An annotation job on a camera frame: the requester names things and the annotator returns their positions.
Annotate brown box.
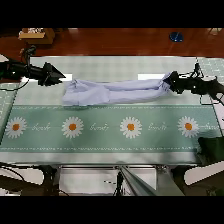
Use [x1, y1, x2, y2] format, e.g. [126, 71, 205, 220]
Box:
[18, 27, 56, 45]

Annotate blue round object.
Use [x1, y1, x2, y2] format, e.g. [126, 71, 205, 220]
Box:
[168, 31, 184, 43]

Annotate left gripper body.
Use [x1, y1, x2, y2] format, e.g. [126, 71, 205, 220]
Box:
[35, 61, 60, 87]

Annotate black cable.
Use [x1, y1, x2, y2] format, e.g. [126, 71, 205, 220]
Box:
[0, 77, 31, 92]

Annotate dark green garment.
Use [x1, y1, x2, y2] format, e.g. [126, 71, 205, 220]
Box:
[196, 135, 224, 166]

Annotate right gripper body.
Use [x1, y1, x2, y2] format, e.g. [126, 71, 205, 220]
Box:
[165, 70, 188, 95]

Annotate light blue shirt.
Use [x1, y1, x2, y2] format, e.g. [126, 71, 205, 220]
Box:
[61, 74, 174, 108]

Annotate silver frame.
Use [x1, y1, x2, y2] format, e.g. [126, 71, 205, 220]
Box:
[49, 162, 186, 197]

